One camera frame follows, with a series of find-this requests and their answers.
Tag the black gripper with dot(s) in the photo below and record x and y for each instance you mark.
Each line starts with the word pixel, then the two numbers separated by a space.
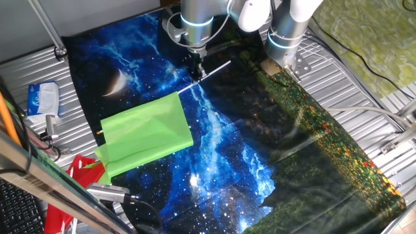
pixel 196 62

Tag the green flag white pole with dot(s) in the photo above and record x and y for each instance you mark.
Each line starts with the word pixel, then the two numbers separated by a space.
pixel 146 126

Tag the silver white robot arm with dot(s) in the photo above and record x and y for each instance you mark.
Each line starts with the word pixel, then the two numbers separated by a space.
pixel 198 13

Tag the red flag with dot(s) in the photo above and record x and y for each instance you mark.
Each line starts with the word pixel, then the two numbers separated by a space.
pixel 87 175

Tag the starry night landscape cloth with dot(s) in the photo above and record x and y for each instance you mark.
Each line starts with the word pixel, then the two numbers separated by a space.
pixel 227 156

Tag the grey metal stand pole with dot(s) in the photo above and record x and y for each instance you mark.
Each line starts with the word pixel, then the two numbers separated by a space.
pixel 48 27

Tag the blue white tissue pack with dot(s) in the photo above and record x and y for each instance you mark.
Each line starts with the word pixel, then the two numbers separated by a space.
pixel 42 100

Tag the green yellow patterned cloth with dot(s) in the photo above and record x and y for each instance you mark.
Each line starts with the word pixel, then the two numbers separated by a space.
pixel 373 39

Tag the orange pole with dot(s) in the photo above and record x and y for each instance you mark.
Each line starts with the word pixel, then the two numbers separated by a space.
pixel 6 118

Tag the black keyboard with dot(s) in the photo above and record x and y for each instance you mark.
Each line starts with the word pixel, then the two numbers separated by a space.
pixel 19 211

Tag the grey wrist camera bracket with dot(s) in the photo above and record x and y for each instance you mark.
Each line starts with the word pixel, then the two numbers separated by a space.
pixel 174 31

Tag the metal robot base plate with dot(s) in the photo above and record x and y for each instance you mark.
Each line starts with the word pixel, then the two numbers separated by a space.
pixel 302 66

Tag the silver depth camera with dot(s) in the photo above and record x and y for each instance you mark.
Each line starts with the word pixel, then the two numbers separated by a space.
pixel 107 192

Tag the small silver camera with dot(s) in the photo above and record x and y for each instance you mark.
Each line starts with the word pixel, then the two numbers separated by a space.
pixel 51 125

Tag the aluminium frame beam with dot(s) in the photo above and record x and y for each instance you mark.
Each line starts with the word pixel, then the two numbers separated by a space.
pixel 48 185

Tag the aluminium frame bracket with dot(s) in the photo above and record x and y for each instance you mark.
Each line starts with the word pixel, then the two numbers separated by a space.
pixel 399 138

